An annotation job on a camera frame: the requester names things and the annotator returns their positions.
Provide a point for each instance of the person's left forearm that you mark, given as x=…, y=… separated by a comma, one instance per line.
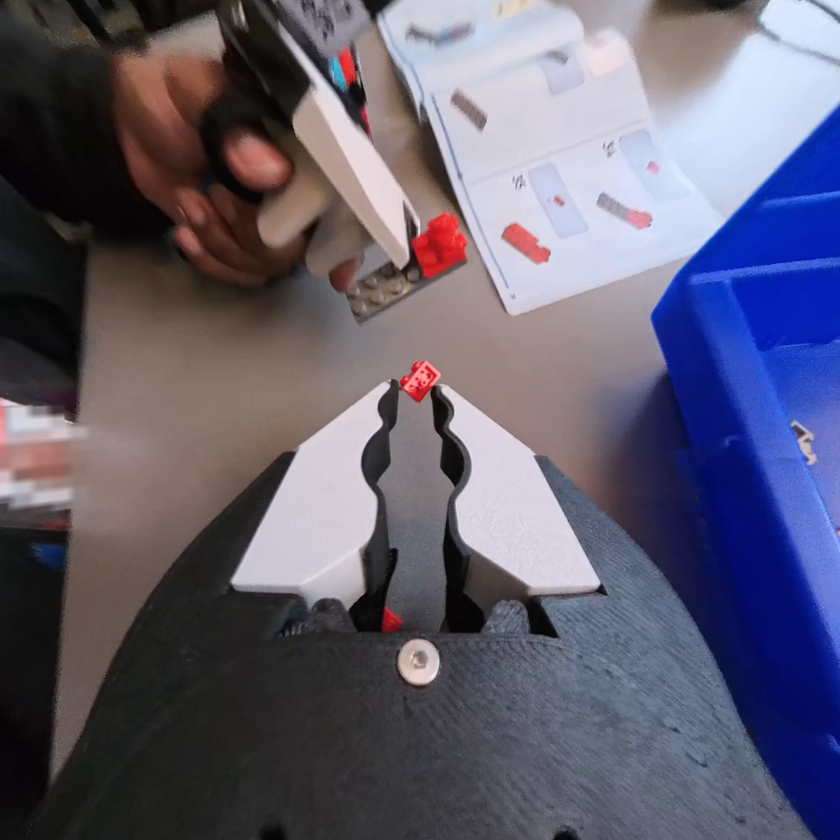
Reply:
x=52, y=131

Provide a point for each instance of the dark grey toy plate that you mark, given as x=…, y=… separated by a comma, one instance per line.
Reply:
x=377, y=295

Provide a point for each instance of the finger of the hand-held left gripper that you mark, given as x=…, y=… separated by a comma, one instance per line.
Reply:
x=354, y=177

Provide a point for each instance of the white instruction booklet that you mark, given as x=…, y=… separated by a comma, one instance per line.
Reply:
x=590, y=262

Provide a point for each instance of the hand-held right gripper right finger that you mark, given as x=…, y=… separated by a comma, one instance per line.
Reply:
x=525, y=518

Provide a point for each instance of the person's left hand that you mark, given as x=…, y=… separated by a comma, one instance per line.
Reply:
x=164, y=144

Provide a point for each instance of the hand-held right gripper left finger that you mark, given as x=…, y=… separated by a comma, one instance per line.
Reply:
x=308, y=518

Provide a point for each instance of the toy brick vehicle model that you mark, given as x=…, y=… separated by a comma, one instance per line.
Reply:
x=344, y=72

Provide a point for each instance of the person's dark jacket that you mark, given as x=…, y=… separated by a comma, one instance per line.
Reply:
x=33, y=295

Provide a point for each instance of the person's printed black shirt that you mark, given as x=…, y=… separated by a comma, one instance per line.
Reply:
x=26, y=656

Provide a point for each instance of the red toy brick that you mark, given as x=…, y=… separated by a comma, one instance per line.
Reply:
x=436, y=256
x=420, y=380
x=443, y=226
x=392, y=620

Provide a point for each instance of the blue plastic bin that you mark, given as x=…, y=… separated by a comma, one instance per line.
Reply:
x=754, y=525

